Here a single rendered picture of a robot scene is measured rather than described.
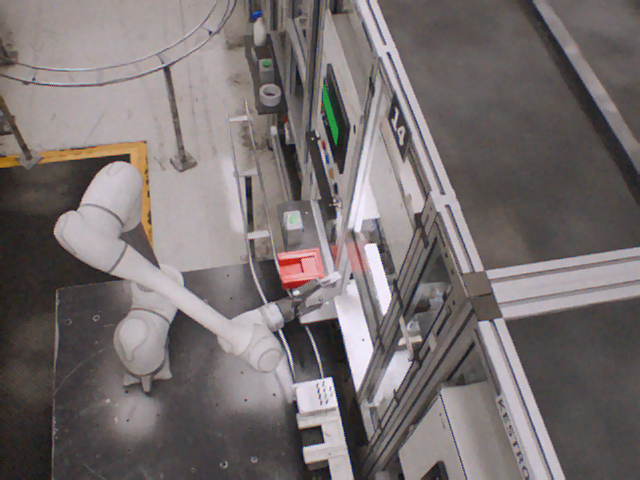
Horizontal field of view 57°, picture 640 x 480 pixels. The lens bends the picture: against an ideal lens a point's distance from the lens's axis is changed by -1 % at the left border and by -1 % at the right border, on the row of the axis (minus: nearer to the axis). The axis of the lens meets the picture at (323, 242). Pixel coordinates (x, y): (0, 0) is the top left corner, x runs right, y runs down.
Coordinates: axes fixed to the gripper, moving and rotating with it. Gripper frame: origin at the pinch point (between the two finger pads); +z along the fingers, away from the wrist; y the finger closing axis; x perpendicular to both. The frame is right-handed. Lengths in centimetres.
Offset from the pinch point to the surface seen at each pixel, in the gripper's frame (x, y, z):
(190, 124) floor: 206, -86, 13
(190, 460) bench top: -12, -43, -67
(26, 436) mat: 60, -97, -132
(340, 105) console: 12, 62, 12
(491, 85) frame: -24, 85, 29
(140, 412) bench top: 12, -39, -76
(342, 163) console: 6.6, 46.7, 8.9
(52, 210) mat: 178, -83, -83
